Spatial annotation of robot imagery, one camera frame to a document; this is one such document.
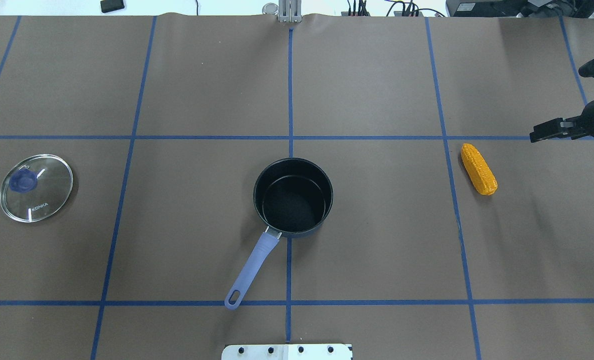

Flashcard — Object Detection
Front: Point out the yellow corn cob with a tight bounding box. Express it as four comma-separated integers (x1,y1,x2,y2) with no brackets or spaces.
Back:
460,143,498,196

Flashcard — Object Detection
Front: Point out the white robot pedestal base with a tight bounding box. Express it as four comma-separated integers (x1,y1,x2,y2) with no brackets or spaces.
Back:
221,343,354,360

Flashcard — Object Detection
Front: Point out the dark blue saucepan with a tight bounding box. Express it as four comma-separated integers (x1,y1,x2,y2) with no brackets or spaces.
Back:
224,157,334,310

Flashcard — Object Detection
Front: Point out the glass lid blue knob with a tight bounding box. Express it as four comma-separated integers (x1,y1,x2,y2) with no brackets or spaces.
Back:
0,153,75,223

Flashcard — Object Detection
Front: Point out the aluminium frame post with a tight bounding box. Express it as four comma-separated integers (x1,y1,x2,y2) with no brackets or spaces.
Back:
278,0,302,23

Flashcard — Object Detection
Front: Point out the small black sensor pad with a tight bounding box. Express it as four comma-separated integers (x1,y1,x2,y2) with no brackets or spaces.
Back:
99,0,126,14

